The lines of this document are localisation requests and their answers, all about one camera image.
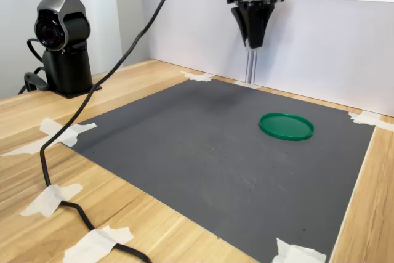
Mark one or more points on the dark grey mat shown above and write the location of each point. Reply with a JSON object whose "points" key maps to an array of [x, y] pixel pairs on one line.
{"points": [[215, 158]]}

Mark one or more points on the silver partition post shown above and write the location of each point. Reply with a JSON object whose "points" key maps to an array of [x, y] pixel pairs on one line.
{"points": [[251, 66]]}

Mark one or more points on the white tape cross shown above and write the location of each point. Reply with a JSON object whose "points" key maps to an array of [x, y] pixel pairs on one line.
{"points": [[70, 135], [298, 253], [367, 119], [198, 76]]}

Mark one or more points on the black table clamp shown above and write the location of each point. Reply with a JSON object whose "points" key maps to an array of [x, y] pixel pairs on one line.
{"points": [[34, 79]]}

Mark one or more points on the round green lid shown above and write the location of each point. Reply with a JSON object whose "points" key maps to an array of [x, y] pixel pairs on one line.
{"points": [[286, 126]]}

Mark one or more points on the white partition box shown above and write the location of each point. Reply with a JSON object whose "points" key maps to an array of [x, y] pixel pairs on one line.
{"points": [[332, 53], [191, 29]]}

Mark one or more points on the white tape patch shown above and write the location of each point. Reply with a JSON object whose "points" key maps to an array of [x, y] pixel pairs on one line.
{"points": [[46, 201], [95, 243]]}

